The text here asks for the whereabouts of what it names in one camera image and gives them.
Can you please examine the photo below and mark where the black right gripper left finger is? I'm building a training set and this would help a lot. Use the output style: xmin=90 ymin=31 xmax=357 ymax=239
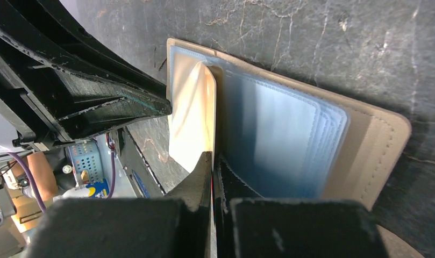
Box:
xmin=25 ymin=152 xmax=212 ymax=257

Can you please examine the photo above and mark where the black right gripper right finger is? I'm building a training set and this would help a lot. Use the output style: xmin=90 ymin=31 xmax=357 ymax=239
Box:
xmin=214 ymin=157 xmax=388 ymax=257

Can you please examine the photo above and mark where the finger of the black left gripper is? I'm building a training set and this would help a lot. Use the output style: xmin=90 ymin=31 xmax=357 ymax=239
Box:
xmin=10 ymin=1 xmax=166 ymax=96
xmin=0 ymin=1 xmax=172 ymax=148

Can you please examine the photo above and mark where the beige leather card holder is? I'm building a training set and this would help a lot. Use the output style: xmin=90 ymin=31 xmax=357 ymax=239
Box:
xmin=166 ymin=38 xmax=426 ymax=258

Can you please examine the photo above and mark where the person forearm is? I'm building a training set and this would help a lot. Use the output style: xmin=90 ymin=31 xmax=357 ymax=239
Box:
xmin=27 ymin=152 xmax=59 ymax=201

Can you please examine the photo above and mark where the blue perforated basket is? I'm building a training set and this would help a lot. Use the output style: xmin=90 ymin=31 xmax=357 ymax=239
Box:
xmin=67 ymin=140 xmax=105 ymax=185

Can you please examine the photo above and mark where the white plastic bottle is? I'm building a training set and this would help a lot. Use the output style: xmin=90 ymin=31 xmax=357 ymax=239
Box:
xmin=53 ymin=179 xmax=109 ymax=202

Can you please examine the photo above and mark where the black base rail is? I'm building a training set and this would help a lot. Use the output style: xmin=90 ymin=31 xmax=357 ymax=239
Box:
xmin=108 ymin=123 xmax=189 ymax=199

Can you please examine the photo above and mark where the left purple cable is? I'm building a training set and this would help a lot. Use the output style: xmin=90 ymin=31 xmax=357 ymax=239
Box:
xmin=6 ymin=140 xmax=117 ymax=213

